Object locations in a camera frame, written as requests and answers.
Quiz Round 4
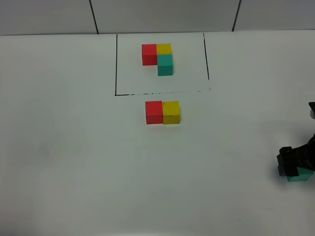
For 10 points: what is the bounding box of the template yellow cube block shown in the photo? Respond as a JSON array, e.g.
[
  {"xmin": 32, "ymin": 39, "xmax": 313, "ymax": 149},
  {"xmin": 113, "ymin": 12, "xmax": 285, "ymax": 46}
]
[{"xmin": 156, "ymin": 43, "xmax": 172, "ymax": 55}]

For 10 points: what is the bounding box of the template teal cube block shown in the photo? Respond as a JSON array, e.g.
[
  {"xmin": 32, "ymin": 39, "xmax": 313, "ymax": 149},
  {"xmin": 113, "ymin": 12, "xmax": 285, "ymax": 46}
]
[{"xmin": 157, "ymin": 54, "xmax": 174, "ymax": 76}]

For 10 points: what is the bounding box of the template red cube block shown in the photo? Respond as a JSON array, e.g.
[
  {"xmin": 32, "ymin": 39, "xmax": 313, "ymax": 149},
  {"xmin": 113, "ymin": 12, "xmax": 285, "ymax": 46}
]
[{"xmin": 142, "ymin": 44, "xmax": 157, "ymax": 66}]

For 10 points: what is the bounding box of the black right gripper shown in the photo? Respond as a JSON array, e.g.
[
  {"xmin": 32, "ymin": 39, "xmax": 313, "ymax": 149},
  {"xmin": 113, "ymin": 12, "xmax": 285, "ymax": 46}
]
[{"xmin": 277, "ymin": 136, "xmax": 315, "ymax": 177}]

